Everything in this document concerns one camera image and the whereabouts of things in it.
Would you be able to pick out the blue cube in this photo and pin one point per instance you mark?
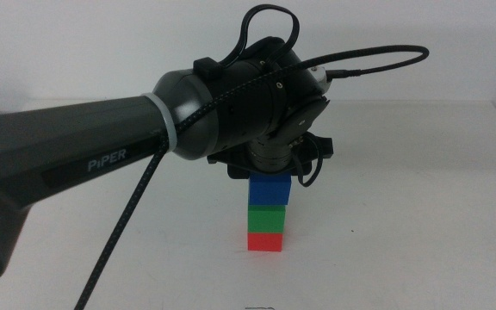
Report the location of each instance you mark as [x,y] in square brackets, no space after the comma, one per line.
[269,189]

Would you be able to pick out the green cube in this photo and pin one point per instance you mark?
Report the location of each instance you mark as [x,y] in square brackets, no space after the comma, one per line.
[266,219]

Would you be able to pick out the red cube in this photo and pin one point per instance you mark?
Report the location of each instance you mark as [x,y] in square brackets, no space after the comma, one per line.
[265,242]

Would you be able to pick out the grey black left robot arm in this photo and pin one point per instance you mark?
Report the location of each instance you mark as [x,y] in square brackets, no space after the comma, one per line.
[58,142]

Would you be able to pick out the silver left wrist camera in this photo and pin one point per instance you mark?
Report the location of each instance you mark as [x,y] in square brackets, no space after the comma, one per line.
[321,78]

